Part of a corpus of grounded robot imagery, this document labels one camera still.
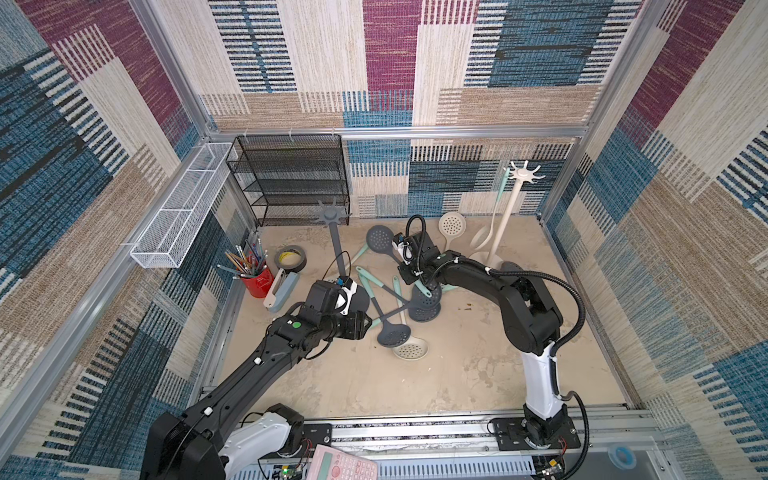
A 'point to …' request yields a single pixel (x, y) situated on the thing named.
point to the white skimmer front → (417, 348)
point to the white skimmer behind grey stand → (360, 253)
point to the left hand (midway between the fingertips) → (364, 320)
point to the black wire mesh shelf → (286, 176)
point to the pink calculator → (331, 464)
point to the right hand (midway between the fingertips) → (410, 268)
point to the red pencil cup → (257, 279)
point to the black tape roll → (295, 269)
